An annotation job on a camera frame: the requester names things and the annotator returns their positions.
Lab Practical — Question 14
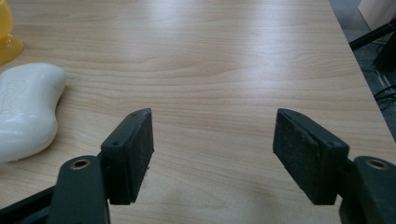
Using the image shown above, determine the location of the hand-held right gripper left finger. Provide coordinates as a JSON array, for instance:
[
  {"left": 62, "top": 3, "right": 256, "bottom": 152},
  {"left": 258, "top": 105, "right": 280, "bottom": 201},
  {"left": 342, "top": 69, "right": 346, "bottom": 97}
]
[{"left": 100, "top": 107, "right": 155, "bottom": 206}]

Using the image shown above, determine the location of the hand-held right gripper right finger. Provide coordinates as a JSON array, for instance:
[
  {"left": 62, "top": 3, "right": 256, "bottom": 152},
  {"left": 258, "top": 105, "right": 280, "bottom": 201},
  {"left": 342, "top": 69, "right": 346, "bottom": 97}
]
[{"left": 272, "top": 107, "right": 350, "bottom": 206}]

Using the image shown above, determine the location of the white soap bar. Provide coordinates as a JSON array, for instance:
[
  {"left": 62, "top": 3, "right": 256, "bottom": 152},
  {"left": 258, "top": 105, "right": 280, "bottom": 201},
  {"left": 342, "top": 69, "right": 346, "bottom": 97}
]
[{"left": 0, "top": 62, "right": 67, "bottom": 165}]

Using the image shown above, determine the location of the black metal stand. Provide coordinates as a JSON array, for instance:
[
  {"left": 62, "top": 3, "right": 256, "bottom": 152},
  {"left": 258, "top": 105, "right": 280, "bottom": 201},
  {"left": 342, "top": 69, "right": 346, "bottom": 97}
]
[{"left": 348, "top": 19, "right": 396, "bottom": 73}]

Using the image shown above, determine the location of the white cabinet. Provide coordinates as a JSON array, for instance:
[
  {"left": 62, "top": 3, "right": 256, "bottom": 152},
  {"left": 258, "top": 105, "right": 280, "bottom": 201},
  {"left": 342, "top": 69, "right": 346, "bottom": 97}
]
[{"left": 357, "top": 0, "right": 396, "bottom": 31}]

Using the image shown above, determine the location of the yellow plastic cup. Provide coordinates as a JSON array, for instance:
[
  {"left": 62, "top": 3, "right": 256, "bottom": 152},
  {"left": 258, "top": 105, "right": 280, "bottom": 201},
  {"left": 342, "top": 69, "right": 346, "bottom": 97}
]
[{"left": 0, "top": 0, "right": 25, "bottom": 66}]

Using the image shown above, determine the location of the black cable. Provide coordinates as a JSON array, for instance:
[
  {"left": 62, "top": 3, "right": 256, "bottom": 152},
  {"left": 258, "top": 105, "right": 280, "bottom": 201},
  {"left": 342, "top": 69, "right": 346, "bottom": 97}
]
[{"left": 373, "top": 83, "right": 396, "bottom": 110}]

